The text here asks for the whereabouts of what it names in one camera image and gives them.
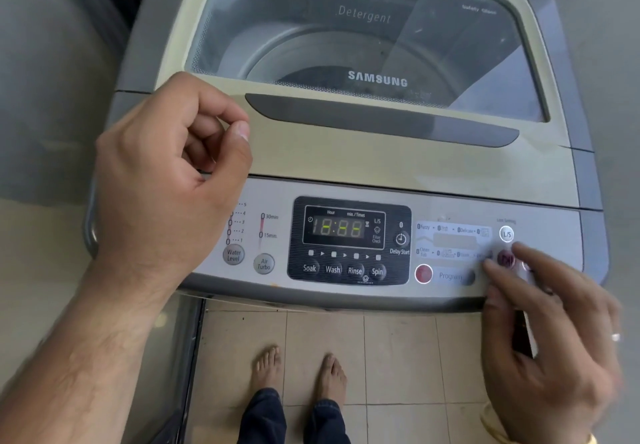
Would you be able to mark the white round button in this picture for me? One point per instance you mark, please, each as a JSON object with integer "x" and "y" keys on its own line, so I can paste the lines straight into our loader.
{"x": 506, "y": 234}

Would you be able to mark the steel washer drum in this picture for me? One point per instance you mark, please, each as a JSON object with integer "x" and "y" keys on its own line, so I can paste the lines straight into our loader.
{"x": 320, "y": 54}

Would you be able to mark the person's jeans leg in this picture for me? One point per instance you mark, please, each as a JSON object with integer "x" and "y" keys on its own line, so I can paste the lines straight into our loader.
{"x": 330, "y": 423}
{"x": 263, "y": 416}

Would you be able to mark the person's right thumb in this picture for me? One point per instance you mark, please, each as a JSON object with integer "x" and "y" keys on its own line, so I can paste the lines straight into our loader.
{"x": 500, "y": 323}

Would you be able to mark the round grey air button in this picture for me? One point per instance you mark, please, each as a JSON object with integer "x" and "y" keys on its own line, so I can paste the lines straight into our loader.
{"x": 264, "y": 264}

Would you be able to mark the round grey water level button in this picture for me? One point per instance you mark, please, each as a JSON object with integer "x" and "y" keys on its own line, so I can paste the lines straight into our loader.
{"x": 233, "y": 255}

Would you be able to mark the person's left foot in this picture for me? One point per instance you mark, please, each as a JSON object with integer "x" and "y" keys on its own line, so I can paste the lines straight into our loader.
{"x": 266, "y": 366}

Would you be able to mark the person's right hand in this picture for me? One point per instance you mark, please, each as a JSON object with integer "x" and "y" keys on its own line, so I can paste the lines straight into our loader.
{"x": 555, "y": 353}

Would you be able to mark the glass lid window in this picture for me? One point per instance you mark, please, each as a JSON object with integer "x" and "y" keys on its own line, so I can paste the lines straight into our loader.
{"x": 310, "y": 14}

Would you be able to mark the beige washing machine lid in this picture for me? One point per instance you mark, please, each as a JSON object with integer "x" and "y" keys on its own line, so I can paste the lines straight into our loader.
{"x": 360, "y": 159}

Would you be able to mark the dark red start button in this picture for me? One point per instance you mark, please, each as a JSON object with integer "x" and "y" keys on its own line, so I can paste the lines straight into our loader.
{"x": 505, "y": 259}

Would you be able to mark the grey oval program button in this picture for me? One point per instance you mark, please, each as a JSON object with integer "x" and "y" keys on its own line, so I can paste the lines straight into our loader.
{"x": 452, "y": 277}

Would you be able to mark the person's right jeans leg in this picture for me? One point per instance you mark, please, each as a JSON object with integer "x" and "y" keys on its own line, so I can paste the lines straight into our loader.
{"x": 330, "y": 423}

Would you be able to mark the person's left hand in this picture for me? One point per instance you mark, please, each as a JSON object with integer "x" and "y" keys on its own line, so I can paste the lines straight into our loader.
{"x": 145, "y": 184}

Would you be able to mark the person's left forearm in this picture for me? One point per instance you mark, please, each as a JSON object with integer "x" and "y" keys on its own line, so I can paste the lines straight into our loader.
{"x": 85, "y": 358}

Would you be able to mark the black display panel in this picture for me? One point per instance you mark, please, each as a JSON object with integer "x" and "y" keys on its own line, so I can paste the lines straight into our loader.
{"x": 345, "y": 259}

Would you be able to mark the red round power button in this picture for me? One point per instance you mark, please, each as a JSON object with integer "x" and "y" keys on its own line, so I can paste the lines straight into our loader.
{"x": 423, "y": 274}

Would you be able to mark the person's right foot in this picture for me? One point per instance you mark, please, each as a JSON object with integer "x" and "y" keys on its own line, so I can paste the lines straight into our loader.
{"x": 330, "y": 376}

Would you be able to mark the grey top-load washing machine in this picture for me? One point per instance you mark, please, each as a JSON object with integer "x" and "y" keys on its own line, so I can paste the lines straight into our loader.
{"x": 450, "y": 194}

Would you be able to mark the person's left thumb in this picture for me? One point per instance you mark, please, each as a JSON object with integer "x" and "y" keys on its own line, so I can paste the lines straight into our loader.
{"x": 235, "y": 151}

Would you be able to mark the person's left jeans leg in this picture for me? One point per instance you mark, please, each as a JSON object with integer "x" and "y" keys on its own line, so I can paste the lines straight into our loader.
{"x": 263, "y": 416}

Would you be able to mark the person's foot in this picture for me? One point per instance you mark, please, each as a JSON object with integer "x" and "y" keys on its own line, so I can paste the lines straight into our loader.
{"x": 330, "y": 376}
{"x": 266, "y": 366}

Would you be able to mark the person's right middle finger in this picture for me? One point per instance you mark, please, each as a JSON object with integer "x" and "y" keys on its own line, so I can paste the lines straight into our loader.
{"x": 547, "y": 269}

